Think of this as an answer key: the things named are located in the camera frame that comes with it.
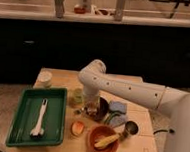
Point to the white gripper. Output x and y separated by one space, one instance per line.
91 102

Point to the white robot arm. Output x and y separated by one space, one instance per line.
171 102

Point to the purple bowl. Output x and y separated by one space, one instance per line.
101 112

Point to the orange clay bowl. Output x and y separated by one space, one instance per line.
97 132

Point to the red bowl on shelf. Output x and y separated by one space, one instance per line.
79 10

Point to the green plastic cup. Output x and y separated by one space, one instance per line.
77 97

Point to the small metal object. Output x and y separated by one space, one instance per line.
77 112

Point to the orange peach toy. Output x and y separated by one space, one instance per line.
77 128

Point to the blue cloth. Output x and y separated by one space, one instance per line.
118 107

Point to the yellow corn cob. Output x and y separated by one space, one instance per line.
103 142

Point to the silver metal cup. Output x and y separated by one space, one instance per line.
131 128

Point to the white round container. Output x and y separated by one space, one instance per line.
44 78

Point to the white dish brush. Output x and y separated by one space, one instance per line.
38 129

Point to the green plastic tray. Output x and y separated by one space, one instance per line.
27 114

